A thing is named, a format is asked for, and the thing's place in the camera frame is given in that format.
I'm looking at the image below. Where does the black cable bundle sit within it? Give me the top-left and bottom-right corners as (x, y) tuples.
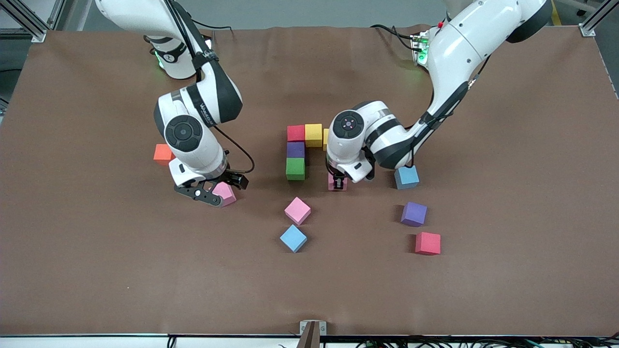
(355, 337), (619, 348)

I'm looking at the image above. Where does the black base cable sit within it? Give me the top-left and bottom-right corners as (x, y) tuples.
(370, 23), (417, 52)

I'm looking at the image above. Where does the orange foam block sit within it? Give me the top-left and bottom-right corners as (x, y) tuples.
(153, 144), (176, 167)

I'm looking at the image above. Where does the blue foam block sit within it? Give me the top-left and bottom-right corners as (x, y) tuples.
(394, 165), (420, 190)
(280, 224), (308, 253)

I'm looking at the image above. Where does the aluminium frame profile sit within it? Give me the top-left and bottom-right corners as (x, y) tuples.
(578, 0), (619, 37)
(0, 0), (66, 43)

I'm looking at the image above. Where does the green foam block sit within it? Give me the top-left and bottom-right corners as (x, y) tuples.
(285, 158), (306, 181)

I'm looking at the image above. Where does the grey metal camera bracket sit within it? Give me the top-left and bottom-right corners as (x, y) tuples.
(299, 320), (327, 348)

